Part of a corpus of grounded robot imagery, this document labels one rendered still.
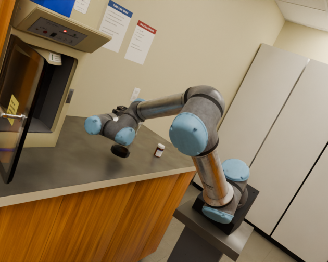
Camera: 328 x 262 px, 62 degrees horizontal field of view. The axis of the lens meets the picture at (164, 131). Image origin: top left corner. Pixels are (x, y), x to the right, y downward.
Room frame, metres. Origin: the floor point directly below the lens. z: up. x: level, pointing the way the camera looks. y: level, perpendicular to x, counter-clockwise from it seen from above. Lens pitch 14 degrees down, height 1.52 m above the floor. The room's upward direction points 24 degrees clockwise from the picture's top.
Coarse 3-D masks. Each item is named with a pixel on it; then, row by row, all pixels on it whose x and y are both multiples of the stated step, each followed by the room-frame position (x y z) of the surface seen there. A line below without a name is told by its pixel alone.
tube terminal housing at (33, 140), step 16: (16, 0) 0.92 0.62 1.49; (96, 0) 1.15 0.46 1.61; (80, 16) 1.11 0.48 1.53; (96, 16) 1.17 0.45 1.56; (16, 32) 0.93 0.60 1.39; (48, 48) 1.03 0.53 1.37; (64, 48) 1.09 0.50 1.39; (0, 64) 0.92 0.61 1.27; (80, 64) 1.17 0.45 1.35; (64, 96) 1.18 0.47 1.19; (64, 112) 1.17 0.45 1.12; (32, 144) 1.09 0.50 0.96; (48, 144) 1.15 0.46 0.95
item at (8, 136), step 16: (16, 48) 0.86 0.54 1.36; (32, 48) 0.79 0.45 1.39; (16, 64) 0.84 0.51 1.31; (32, 64) 0.75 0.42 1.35; (16, 80) 0.81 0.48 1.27; (32, 80) 0.73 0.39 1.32; (0, 96) 0.88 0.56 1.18; (16, 96) 0.79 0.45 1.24; (32, 96) 0.71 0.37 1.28; (16, 112) 0.76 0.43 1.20; (0, 128) 0.82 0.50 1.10; (16, 128) 0.74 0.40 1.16; (0, 144) 0.80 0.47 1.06; (16, 144) 0.72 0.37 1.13; (0, 160) 0.77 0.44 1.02; (16, 160) 0.71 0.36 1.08
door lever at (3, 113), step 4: (0, 104) 0.74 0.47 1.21; (0, 108) 0.72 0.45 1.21; (4, 108) 0.73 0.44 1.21; (0, 112) 0.71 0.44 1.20; (4, 112) 0.70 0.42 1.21; (0, 116) 0.69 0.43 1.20; (4, 116) 0.70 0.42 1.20; (8, 116) 0.71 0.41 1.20; (12, 116) 0.71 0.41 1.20; (16, 116) 0.72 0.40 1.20; (20, 116) 0.73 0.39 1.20; (20, 120) 0.73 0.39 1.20
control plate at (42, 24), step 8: (32, 24) 0.91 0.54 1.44; (40, 24) 0.92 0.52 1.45; (48, 24) 0.93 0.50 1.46; (56, 24) 0.94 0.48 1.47; (40, 32) 0.95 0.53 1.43; (48, 32) 0.97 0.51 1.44; (56, 32) 0.98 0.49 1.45; (64, 32) 0.99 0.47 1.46; (72, 32) 1.01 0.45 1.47; (56, 40) 1.02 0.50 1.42; (64, 40) 1.03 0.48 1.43; (72, 40) 1.05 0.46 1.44; (80, 40) 1.06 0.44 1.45
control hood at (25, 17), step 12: (24, 0) 0.89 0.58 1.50; (24, 12) 0.88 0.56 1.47; (36, 12) 0.87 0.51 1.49; (48, 12) 0.89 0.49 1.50; (24, 24) 0.90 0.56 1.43; (60, 24) 0.95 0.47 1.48; (72, 24) 0.97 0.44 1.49; (84, 24) 1.04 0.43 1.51; (96, 36) 1.07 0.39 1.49; (108, 36) 1.10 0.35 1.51; (84, 48) 1.12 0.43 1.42; (96, 48) 1.15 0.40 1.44
